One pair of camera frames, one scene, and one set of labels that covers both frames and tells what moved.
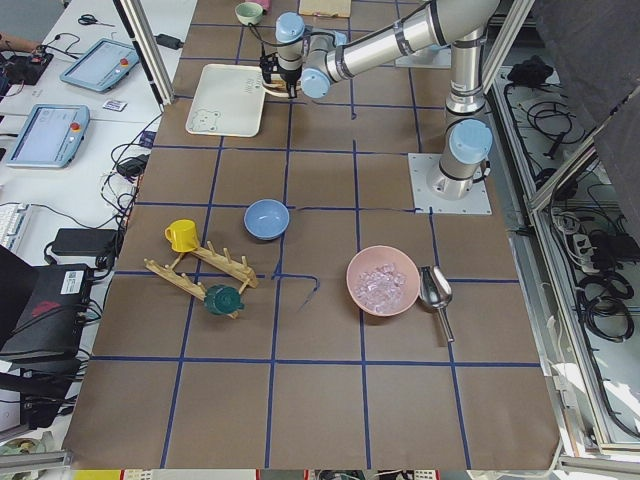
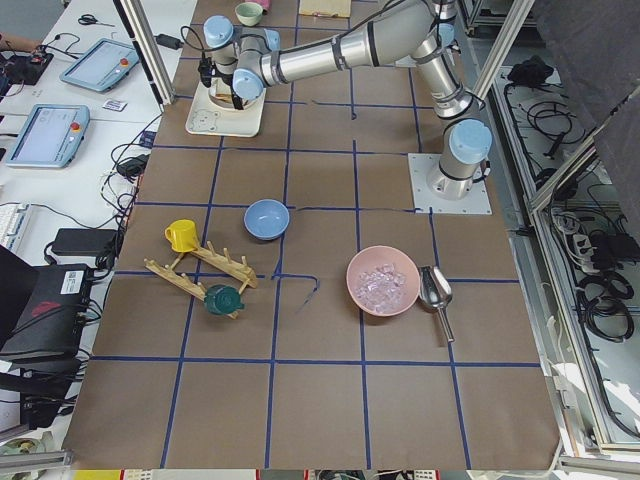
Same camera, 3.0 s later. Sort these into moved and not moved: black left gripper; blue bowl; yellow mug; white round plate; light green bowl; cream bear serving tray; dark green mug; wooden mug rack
Moved: black left gripper; white round plate
Not moved: dark green mug; yellow mug; cream bear serving tray; wooden mug rack; blue bowl; light green bowl
